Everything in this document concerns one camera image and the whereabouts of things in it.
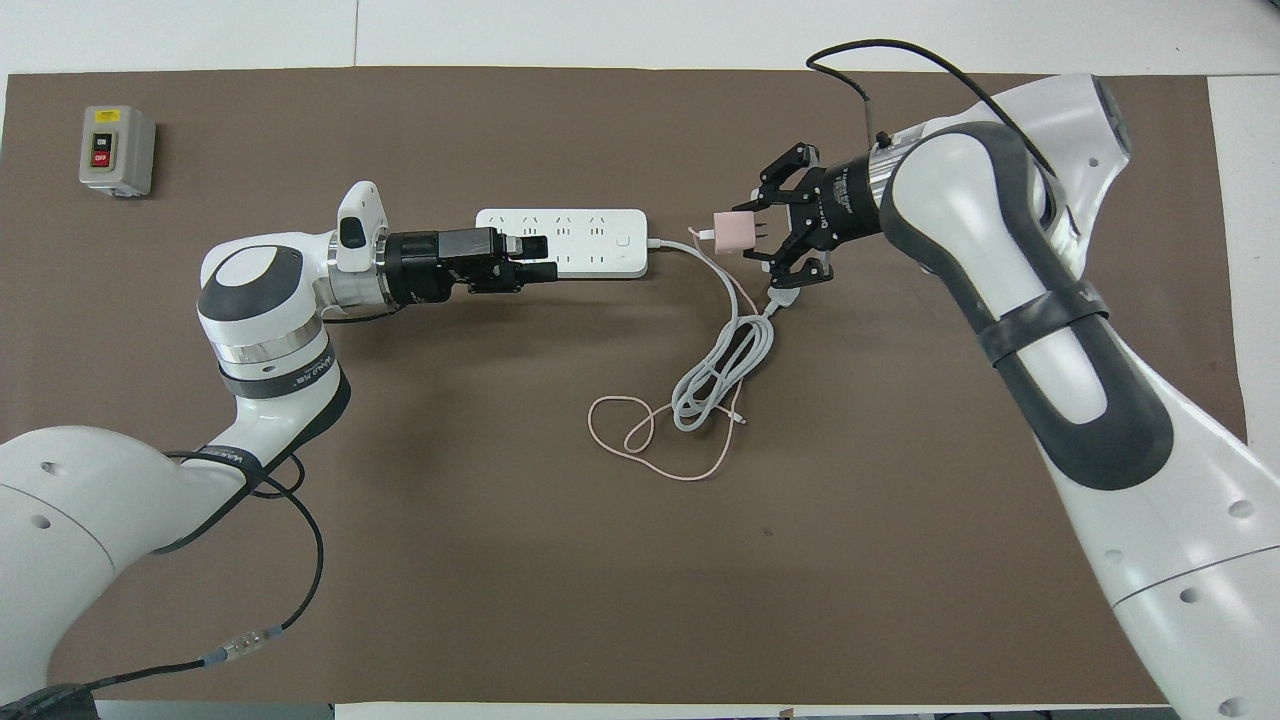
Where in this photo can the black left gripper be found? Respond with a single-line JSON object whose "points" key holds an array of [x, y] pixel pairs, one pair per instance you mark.
{"points": [[430, 265]]}

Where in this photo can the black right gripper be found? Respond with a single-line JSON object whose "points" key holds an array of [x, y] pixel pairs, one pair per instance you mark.
{"points": [[848, 200]]}

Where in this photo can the pink charger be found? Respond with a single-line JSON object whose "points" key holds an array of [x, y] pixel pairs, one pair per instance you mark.
{"points": [[732, 232]]}

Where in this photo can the white power strip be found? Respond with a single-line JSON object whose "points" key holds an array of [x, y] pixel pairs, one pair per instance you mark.
{"points": [[600, 245]]}

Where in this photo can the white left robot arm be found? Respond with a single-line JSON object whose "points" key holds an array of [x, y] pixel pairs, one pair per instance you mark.
{"points": [[250, 300]]}

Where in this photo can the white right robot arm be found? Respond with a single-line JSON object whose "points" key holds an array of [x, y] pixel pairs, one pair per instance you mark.
{"points": [[1100, 420]]}

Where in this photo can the brown paper mat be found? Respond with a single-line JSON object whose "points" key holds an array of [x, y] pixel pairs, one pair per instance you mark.
{"points": [[640, 580]]}

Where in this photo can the grey push-button switch box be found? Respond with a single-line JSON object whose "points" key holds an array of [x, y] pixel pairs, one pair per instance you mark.
{"points": [[118, 150]]}

